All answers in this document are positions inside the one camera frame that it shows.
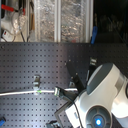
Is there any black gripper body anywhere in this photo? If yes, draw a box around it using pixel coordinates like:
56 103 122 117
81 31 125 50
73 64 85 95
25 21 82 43
66 58 97 93

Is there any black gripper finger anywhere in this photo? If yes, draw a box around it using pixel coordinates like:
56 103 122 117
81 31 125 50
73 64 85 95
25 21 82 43
54 87 77 99
54 97 78 124

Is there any white cable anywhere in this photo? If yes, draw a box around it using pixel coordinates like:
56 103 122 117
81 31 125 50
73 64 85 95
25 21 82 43
0 88 56 97

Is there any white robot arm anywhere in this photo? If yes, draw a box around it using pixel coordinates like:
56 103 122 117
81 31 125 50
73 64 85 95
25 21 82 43
54 59 128 128

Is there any black perforated board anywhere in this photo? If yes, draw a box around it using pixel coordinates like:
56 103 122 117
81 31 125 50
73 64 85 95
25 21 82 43
0 43 128 128

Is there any blue object at right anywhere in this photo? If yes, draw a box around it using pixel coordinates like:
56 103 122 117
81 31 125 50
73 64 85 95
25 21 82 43
91 26 98 44

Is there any blue object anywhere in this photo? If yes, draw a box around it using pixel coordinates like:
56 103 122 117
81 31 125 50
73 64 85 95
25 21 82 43
91 26 98 44
0 116 6 127

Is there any blue object bottom left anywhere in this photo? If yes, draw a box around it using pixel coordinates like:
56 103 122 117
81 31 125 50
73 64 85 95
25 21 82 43
0 116 6 127

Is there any red tool top left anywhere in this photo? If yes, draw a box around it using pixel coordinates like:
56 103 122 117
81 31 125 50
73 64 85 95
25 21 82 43
1 4 25 15

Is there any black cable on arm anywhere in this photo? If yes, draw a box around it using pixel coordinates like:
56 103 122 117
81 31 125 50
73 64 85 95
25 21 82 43
71 99 85 128

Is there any metal cable clip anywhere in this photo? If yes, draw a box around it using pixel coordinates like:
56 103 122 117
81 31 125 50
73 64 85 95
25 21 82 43
33 75 40 95

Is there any aluminium frame post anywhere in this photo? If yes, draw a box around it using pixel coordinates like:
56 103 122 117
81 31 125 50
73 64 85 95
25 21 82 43
54 0 61 43

